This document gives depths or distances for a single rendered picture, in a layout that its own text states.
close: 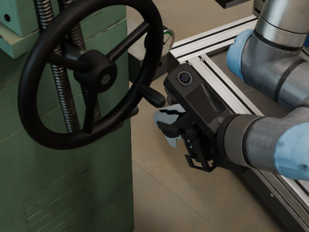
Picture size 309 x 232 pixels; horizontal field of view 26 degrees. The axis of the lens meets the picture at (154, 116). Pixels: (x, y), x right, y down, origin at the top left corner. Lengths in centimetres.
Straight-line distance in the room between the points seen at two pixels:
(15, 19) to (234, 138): 37
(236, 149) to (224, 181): 103
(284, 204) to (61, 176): 60
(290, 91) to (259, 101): 95
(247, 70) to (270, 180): 80
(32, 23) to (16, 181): 44
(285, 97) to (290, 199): 77
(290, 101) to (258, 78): 6
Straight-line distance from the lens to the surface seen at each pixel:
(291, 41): 97
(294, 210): 172
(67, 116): 117
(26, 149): 135
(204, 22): 252
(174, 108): 111
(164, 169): 199
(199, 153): 103
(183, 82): 99
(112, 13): 131
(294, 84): 96
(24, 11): 103
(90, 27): 129
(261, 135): 90
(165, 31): 134
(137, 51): 141
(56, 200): 151
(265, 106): 190
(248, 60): 100
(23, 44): 106
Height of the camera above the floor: 151
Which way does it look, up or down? 45 degrees down
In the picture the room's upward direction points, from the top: straight up
